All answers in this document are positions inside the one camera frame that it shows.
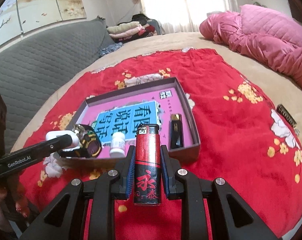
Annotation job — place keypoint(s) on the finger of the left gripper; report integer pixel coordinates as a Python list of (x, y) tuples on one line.
[(26, 157)]

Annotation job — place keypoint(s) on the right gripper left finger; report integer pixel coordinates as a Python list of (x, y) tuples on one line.
[(84, 204)]

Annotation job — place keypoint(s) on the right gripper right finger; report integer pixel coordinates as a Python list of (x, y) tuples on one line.
[(210, 209)]

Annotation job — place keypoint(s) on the black and yellow wristwatch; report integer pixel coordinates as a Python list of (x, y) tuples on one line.
[(90, 146)]

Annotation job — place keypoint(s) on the small white pill bottle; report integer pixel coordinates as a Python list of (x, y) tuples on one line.
[(117, 147)]

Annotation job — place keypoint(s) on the red and black lighter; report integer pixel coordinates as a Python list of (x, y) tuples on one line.
[(147, 181)]

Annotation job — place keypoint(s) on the white earbuds case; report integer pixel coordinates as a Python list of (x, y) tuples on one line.
[(68, 138)]

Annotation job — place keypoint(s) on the person's hand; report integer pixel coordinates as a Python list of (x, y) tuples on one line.
[(13, 200)]

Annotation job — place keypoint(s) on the grey quilted headboard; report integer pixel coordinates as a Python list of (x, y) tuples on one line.
[(34, 68)]

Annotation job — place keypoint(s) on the red floral blanket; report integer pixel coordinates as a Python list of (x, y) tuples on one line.
[(243, 139)]

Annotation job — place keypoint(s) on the black and gold lighter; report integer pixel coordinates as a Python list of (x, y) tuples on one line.
[(176, 132)]

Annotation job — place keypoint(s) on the black blanket label tag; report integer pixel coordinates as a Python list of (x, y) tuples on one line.
[(288, 117)]

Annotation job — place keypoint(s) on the pink and blue book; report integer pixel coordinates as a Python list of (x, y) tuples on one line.
[(124, 113)]

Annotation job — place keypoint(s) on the beige bed sheet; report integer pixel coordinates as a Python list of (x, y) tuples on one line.
[(279, 89)]

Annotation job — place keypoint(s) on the grey cardboard box tray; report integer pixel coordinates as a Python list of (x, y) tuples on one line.
[(184, 154)]

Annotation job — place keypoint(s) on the stack of folded clothes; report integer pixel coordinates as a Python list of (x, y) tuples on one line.
[(139, 27)]

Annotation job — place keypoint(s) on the pink quilted duvet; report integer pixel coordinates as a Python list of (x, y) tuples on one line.
[(266, 35)]

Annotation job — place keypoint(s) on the white window curtain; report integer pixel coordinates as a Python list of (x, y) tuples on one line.
[(184, 15)]

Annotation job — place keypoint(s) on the floral wall painting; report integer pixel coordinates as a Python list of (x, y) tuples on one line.
[(18, 17)]

